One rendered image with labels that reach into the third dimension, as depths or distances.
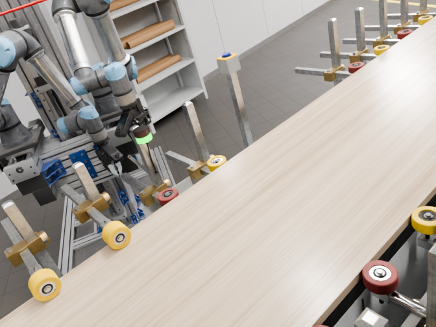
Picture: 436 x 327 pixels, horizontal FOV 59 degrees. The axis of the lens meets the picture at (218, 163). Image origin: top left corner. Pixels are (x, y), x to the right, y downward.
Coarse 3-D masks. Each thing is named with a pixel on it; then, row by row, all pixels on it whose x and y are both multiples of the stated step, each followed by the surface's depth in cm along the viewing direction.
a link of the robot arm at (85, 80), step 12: (60, 0) 156; (60, 12) 155; (72, 12) 157; (60, 24) 155; (72, 24) 156; (72, 36) 154; (72, 48) 152; (84, 48) 155; (72, 60) 152; (84, 60) 152; (84, 72) 150; (96, 72) 150; (72, 84) 149; (84, 84) 149; (96, 84) 151
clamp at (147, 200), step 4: (164, 180) 160; (168, 180) 160; (164, 184) 158; (168, 184) 160; (148, 188) 158; (152, 188) 157; (156, 188) 156; (160, 188) 157; (164, 188) 159; (140, 192) 157; (148, 192) 156; (152, 192) 155; (140, 196) 155; (144, 196) 154; (148, 196) 154; (144, 200) 154; (148, 200) 155; (152, 200) 156; (144, 204) 157; (148, 204) 155
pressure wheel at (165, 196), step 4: (168, 188) 147; (172, 188) 147; (160, 192) 146; (164, 192) 146; (168, 192) 144; (172, 192) 145; (176, 192) 144; (160, 196) 144; (164, 196) 144; (168, 196) 143; (172, 196) 142; (176, 196) 143; (160, 200) 142; (164, 200) 141; (168, 200) 141; (160, 204) 144; (164, 204) 142
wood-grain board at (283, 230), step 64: (384, 64) 194; (320, 128) 157; (384, 128) 145; (192, 192) 142; (256, 192) 132; (320, 192) 123; (384, 192) 115; (128, 256) 121; (192, 256) 114; (256, 256) 107; (320, 256) 101; (0, 320) 112; (64, 320) 106; (128, 320) 100; (192, 320) 95; (256, 320) 90; (320, 320) 87
